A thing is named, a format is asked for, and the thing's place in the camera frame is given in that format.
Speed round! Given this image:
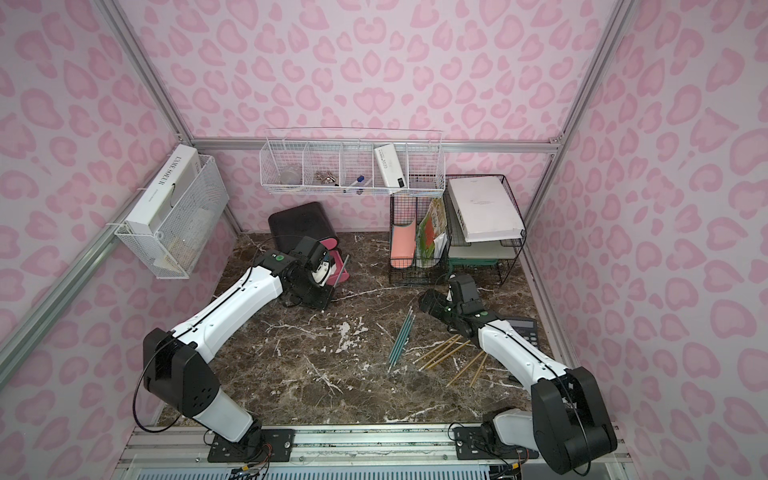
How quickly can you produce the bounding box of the pink top drawer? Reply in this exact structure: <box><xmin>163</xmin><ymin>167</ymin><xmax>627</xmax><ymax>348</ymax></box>
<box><xmin>320</xmin><ymin>238</ymin><xmax>338</xmax><ymax>250</ymax></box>

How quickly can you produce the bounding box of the black pink drawer cabinet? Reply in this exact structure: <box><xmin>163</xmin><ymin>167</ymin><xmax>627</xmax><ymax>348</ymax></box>
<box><xmin>268</xmin><ymin>201</ymin><xmax>339</xmax><ymax>253</ymax></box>

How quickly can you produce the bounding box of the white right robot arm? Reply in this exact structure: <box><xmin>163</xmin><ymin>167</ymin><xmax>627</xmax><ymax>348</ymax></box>
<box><xmin>419</xmin><ymin>274</ymin><xmax>618</xmax><ymax>474</ymax></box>

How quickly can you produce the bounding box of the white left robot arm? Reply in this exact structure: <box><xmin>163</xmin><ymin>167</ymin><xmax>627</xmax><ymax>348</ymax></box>
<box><xmin>139</xmin><ymin>237</ymin><xmax>345</xmax><ymax>465</ymax></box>

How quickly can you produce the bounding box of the black calculator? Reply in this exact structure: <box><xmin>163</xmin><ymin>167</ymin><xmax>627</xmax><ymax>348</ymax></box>
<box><xmin>506</xmin><ymin>316</ymin><xmax>539</xmax><ymax>348</ymax></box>

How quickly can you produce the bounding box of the green red booklet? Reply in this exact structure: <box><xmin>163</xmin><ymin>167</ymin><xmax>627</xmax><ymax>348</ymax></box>
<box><xmin>415</xmin><ymin>198</ymin><xmax>449</xmax><ymax>269</ymax></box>

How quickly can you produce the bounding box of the pink folder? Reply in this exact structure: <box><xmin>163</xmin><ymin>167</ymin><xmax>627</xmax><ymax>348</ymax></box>
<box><xmin>390</xmin><ymin>221</ymin><xmax>416</xmax><ymax>269</ymax></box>

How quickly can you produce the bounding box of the white paper stack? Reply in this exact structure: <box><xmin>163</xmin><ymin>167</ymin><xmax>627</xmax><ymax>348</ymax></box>
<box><xmin>448</xmin><ymin>176</ymin><xmax>525</xmax><ymax>243</ymax></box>

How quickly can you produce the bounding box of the white box in basket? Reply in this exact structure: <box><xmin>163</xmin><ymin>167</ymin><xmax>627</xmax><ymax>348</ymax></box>
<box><xmin>373</xmin><ymin>144</ymin><xmax>406</xmax><ymax>193</ymax></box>

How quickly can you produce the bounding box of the white book in side basket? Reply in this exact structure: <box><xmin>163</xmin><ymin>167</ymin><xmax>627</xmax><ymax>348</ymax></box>
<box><xmin>125</xmin><ymin>145</ymin><xmax>203</xmax><ymax>235</ymax></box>

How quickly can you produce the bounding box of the black wire file rack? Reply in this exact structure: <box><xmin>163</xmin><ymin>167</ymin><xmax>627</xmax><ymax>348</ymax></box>
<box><xmin>388</xmin><ymin>179</ymin><xmax>451</xmax><ymax>287</ymax></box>

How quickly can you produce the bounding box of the black wire paper tray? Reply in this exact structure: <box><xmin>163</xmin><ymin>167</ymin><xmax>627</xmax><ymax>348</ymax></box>
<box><xmin>443</xmin><ymin>174</ymin><xmax>528</xmax><ymax>285</ymax></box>

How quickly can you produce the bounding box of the white wire wall basket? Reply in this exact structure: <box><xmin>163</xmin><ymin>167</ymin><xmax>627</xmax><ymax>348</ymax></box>
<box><xmin>259</xmin><ymin>127</ymin><xmax>446</xmax><ymax>196</ymax></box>

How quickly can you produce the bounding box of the white side wire basket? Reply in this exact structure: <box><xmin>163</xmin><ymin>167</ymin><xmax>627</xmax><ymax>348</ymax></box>
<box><xmin>116</xmin><ymin>155</ymin><xmax>229</xmax><ymax>280</ymax></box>

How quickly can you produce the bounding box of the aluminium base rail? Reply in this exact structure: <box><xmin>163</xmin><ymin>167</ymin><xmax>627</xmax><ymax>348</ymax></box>
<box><xmin>113</xmin><ymin>423</ymin><xmax>637</xmax><ymax>480</ymax></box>

